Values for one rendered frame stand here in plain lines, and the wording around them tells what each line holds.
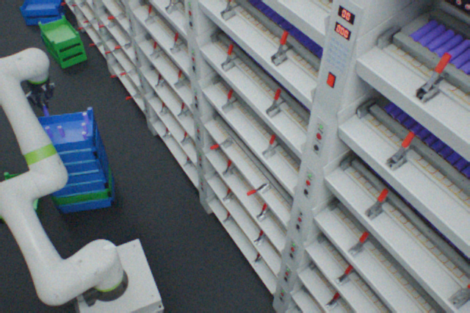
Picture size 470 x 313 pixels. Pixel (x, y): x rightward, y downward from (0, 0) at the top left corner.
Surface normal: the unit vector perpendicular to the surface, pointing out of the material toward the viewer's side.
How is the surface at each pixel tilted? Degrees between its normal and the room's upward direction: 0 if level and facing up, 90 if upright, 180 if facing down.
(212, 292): 0
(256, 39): 17
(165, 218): 0
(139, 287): 2
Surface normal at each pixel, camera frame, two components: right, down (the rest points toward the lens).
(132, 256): 0.05, -0.67
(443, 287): -0.23, -0.52
